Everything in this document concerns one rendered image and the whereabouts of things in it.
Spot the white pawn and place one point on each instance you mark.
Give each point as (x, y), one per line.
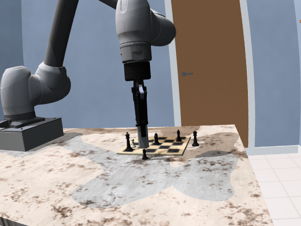
(133, 145)

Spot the black and cream chessboard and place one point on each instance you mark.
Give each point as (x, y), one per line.
(167, 147)

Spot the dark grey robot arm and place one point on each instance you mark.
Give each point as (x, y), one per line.
(138, 28)

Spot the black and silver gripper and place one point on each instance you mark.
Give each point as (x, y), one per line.
(138, 72)

